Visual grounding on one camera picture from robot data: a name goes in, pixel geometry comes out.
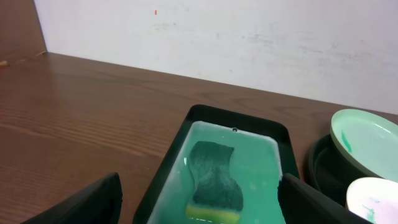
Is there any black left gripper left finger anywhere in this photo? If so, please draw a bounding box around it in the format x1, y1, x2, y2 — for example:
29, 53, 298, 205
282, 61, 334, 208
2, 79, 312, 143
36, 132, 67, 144
22, 172, 123, 224

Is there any black rectangular water tray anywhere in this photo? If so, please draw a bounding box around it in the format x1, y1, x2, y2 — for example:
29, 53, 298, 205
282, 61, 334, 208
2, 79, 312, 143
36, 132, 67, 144
133, 105, 299, 223

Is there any green yellow sponge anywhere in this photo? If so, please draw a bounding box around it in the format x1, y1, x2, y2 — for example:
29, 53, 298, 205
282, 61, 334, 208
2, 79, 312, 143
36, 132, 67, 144
185, 141, 244, 224

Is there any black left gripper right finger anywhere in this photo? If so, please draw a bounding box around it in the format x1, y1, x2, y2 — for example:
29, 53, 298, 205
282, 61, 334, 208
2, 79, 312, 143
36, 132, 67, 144
277, 173, 371, 224

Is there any round black tray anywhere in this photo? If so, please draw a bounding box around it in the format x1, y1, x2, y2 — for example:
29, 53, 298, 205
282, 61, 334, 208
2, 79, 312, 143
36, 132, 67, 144
305, 134, 377, 206

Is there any mint green plate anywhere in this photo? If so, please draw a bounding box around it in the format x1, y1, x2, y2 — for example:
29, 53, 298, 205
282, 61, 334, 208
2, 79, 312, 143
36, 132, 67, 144
330, 109, 397, 182

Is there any white plate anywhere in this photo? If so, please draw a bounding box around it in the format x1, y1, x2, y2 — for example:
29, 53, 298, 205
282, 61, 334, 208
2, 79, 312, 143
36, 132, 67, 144
346, 177, 397, 224

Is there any brown cardboard panel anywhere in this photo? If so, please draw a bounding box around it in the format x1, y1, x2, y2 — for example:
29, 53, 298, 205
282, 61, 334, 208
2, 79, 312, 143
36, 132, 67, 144
1, 0, 47, 67

